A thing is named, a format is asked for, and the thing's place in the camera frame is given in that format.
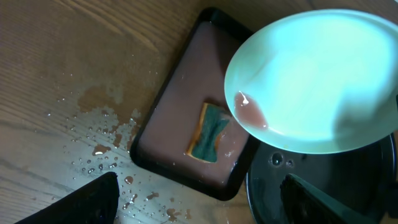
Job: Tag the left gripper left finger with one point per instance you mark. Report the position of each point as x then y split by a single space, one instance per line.
93 203

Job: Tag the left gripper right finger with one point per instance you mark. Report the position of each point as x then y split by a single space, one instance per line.
304 203

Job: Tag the light blue plate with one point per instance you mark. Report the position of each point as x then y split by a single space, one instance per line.
317 82

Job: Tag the green and orange sponge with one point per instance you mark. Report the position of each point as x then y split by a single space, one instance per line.
207 134

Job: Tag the round black tray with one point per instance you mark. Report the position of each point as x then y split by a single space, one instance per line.
359 179

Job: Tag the black rectangular water tray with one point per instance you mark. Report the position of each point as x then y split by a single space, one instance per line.
197 77

